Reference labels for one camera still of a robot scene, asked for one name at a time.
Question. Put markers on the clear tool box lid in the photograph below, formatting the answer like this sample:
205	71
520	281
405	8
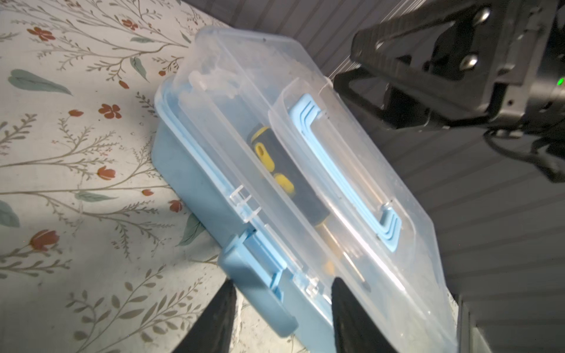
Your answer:
318	176

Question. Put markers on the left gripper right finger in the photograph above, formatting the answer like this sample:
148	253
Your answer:
354	330

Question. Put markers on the black yellow screwdriver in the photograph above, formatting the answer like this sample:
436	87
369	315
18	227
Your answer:
286	174

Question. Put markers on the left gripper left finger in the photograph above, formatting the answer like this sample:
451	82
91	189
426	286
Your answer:
212	331

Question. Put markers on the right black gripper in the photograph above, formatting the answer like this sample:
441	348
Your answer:
499	65

